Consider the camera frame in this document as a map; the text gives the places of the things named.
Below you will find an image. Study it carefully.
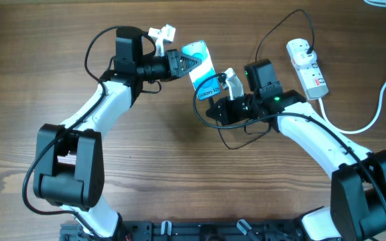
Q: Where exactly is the turquoise screen Galaxy smartphone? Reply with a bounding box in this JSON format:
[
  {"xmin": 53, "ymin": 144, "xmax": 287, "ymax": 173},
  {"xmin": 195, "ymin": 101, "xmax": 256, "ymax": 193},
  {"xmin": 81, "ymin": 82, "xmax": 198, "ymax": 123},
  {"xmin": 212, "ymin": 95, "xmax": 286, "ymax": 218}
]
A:
[{"xmin": 181, "ymin": 40, "xmax": 220, "ymax": 100}]

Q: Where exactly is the black USB charging cable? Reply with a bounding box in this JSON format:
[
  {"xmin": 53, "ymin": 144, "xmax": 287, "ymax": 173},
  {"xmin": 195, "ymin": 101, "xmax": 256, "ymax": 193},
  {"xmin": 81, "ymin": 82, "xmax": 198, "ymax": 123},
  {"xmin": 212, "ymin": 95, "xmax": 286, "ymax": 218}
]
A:
[{"xmin": 207, "ymin": 8, "xmax": 316, "ymax": 151}]

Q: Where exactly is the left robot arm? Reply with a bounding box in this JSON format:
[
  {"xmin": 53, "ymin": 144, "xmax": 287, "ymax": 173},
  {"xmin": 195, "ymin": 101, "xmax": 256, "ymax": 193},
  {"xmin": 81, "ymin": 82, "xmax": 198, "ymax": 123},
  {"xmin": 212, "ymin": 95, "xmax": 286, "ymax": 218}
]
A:
[{"xmin": 22, "ymin": 25, "xmax": 202, "ymax": 240}]

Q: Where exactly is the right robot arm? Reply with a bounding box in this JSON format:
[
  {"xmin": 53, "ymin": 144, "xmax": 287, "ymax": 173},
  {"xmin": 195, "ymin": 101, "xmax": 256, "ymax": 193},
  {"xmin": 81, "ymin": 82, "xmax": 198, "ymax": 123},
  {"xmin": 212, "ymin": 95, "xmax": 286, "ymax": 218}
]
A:
[{"xmin": 206, "ymin": 60, "xmax": 386, "ymax": 240}]

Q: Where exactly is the white USB charger plug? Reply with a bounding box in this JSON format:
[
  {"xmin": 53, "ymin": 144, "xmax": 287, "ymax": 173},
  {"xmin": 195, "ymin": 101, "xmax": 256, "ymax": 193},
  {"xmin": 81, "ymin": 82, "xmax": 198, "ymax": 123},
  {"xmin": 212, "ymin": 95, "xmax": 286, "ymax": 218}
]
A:
[{"xmin": 291, "ymin": 51, "xmax": 317, "ymax": 70}]

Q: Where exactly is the white power strip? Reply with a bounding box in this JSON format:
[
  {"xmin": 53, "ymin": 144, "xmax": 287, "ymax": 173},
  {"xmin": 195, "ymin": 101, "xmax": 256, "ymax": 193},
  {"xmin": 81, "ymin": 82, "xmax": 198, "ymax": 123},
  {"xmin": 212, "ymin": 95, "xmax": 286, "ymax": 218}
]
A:
[{"xmin": 286, "ymin": 38, "xmax": 329, "ymax": 100}]

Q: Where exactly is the black right camera cable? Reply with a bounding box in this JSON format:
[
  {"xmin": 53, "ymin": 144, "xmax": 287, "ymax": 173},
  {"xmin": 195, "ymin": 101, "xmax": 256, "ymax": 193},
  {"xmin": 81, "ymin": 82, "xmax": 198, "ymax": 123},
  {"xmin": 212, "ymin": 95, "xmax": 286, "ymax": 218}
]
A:
[{"xmin": 192, "ymin": 72, "xmax": 386, "ymax": 241}]

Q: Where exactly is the black camera cable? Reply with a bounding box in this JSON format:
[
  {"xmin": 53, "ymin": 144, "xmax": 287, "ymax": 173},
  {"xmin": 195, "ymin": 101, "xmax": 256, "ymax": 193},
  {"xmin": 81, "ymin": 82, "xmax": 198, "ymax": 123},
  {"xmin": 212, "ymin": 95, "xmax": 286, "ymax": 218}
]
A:
[
  {"xmin": 21, "ymin": 25, "xmax": 157, "ymax": 241},
  {"xmin": 192, "ymin": 72, "xmax": 386, "ymax": 241}
]

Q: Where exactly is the black left camera cable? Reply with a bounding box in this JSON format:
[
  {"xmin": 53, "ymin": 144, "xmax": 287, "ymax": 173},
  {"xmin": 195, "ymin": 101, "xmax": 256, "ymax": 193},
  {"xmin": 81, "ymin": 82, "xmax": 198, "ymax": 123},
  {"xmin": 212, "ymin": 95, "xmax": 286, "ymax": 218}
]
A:
[{"xmin": 21, "ymin": 25, "xmax": 157, "ymax": 241}]

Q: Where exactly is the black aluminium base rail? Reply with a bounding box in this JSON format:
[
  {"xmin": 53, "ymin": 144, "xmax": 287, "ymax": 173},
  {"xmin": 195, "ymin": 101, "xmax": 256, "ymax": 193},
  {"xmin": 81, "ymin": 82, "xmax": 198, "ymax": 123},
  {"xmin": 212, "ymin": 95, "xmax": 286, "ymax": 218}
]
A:
[{"xmin": 59, "ymin": 219, "xmax": 301, "ymax": 241}]

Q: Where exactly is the white power strip cord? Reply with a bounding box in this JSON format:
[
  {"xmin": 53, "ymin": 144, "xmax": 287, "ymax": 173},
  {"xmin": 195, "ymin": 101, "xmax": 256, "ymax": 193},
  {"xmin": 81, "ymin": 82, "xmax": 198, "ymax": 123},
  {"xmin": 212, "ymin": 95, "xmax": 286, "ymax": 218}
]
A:
[{"xmin": 317, "ymin": 3, "xmax": 386, "ymax": 135}]

